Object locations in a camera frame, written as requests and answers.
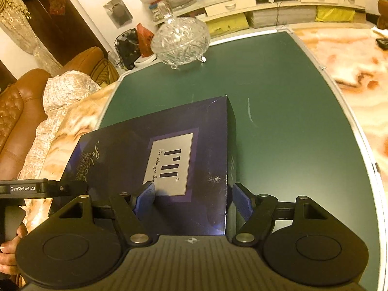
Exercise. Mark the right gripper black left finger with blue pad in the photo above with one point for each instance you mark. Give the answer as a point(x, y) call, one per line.
point(128, 208)

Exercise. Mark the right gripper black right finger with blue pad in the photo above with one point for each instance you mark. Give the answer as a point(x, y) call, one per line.
point(257, 211)

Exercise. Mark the dark blue box lid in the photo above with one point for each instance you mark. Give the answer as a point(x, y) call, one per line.
point(188, 152)

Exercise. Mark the person's left hand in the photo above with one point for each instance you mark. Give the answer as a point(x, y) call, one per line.
point(8, 249)

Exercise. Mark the green table mat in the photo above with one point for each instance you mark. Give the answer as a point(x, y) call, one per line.
point(296, 134)

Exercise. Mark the brown leather sofa left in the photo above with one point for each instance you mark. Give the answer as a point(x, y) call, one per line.
point(22, 111)

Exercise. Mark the white lace sofa cover left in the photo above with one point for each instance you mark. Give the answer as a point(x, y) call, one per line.
point(61, 92)

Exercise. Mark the black plastic bag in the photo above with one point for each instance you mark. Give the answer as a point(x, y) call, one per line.
point(127, 48)

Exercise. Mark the dark wooden door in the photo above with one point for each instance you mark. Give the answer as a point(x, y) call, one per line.
point(61, 29)

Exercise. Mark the red plastic bag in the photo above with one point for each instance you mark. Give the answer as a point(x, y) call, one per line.
point(145, 37)

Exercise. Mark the crystal glass candy bowl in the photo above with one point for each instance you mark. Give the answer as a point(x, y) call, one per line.
point(180, 40)

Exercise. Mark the white tv cabinet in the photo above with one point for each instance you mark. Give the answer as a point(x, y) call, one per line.
point(227, 16)

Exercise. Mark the black remote on table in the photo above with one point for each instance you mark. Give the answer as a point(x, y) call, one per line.
point(382, 43)

